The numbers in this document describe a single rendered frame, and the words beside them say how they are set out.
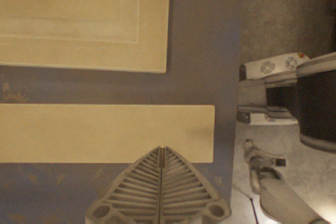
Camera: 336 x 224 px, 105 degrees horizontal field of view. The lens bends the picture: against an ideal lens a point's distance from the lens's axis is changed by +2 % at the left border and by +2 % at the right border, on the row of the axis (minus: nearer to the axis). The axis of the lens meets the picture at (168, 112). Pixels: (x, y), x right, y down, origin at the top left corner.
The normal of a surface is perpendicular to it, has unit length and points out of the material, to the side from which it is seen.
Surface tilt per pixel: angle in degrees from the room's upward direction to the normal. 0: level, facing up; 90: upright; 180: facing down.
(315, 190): 0
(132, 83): 0
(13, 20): 12
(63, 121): 0
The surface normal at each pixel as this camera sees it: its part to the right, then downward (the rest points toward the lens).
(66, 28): 0.01, 0.29
